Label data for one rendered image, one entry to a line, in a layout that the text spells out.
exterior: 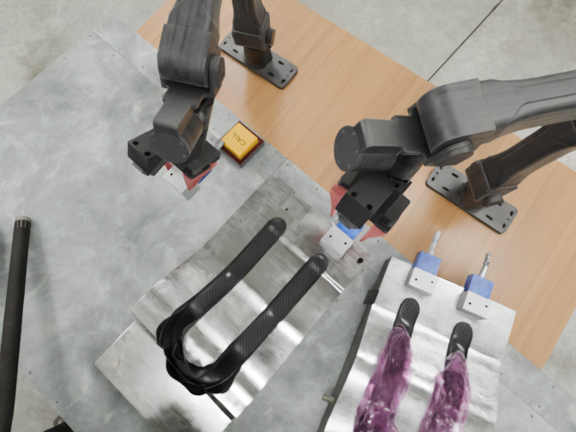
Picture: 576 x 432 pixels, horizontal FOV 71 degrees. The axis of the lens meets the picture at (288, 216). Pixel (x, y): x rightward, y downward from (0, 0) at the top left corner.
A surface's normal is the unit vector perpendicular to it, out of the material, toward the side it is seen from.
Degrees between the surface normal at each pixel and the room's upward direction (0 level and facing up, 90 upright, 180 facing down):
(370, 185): 30
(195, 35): 16
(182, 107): 24
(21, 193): 0
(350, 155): 66
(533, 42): 0
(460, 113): 2
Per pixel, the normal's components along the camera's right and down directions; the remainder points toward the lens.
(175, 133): -0.21, 0.76
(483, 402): 0.16, -0.58
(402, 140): 0.40, -0.31
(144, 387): 0.00, -0.25
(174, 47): -0.06, 0.00
